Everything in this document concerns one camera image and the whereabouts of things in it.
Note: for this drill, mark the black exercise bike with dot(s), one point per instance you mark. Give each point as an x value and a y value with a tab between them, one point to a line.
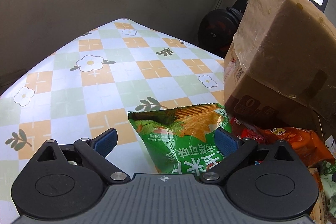
217	28

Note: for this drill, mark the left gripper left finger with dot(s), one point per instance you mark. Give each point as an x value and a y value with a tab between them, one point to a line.
93	153

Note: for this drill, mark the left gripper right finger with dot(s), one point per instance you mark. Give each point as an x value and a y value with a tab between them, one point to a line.
235	152

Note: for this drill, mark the red sachet packet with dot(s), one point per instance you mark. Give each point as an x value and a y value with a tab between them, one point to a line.
241	131

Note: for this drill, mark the brown cardboard box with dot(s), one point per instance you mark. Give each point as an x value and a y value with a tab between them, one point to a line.
280	67

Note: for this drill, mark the orange snack bag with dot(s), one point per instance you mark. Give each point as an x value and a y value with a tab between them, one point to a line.
306	143

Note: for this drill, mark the green chip bag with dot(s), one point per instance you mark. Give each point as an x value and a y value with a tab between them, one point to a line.
182	140

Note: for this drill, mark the checkered floral tablecloth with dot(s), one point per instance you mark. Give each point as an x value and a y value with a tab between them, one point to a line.
90	84

